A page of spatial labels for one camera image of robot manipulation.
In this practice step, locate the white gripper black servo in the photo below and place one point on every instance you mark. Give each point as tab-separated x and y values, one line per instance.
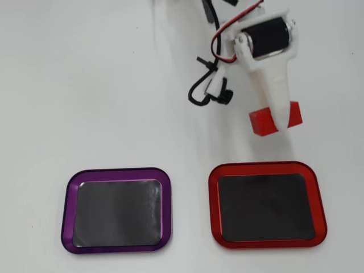
265	42

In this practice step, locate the red rectangular block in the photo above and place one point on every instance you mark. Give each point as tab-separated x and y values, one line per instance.
261	122

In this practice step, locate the red square dish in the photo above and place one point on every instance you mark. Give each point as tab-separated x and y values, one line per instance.
318	199

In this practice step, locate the purple square dish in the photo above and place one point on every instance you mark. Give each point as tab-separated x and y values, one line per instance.
71	210

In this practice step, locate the black zip tie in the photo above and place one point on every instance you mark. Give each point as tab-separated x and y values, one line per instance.
209	65

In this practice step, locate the white mount with black knob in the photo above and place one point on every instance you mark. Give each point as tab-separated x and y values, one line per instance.
216	85

